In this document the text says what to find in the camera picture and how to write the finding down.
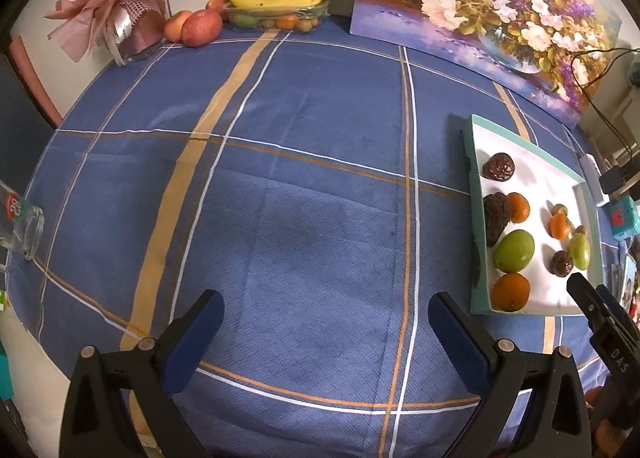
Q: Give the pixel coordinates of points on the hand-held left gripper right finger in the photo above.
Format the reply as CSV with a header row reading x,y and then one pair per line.
x,y
457,353

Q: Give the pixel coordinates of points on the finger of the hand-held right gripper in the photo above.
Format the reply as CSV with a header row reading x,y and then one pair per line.
x,y
590,300

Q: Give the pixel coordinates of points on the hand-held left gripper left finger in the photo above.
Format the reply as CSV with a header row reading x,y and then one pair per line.
x,y
195,343

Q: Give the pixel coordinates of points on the round dark avocado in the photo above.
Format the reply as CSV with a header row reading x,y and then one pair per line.
x,y
562,264
498,167

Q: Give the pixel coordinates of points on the small green plum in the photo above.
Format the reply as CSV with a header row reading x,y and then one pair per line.
x,y
580,252

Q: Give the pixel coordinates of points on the small orange tangerine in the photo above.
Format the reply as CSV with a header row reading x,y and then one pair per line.
x,y
560,227

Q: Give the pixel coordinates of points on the large green plum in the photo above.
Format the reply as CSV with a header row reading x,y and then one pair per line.
x,y
514,251

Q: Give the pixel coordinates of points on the elongated dark avocado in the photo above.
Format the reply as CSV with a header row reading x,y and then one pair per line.
x,y
496,218

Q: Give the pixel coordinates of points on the white tray with teal rim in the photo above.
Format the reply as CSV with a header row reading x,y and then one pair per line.
x,y
540,177

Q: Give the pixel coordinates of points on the person's right hand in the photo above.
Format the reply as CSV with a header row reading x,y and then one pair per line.
x,y
605,440

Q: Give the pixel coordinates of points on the teal box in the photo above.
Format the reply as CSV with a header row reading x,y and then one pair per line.
x,y
624,218

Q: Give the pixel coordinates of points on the black charger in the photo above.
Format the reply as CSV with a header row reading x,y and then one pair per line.
x,y
612,181

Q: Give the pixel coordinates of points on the white power strip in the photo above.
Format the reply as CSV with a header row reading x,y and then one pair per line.
x,y
590,172

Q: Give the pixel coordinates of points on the blue plaid tablecloth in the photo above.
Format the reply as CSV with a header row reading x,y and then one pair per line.
x,y
300,213

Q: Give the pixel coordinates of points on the teal container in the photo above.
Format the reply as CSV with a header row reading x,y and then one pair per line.
x,y
4,375

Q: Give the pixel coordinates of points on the clear glass mug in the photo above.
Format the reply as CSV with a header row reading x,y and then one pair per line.
x,y
27,233

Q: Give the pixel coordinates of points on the white chair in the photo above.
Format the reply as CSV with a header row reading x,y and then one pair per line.
x,y
631,102

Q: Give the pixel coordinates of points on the red apple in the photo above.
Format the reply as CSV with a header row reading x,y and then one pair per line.
x,y
216,1
201,28

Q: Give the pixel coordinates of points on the pale orange apple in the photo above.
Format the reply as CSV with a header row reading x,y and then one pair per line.
x,y
175,26

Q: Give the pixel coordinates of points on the floral painting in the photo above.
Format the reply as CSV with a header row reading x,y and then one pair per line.
x,y
475,2

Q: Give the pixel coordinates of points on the clear plastic container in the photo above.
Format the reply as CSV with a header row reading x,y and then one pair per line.
x,y
227,12

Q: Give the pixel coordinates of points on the reddish wooden frame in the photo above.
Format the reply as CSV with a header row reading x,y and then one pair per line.
x,y
30,77

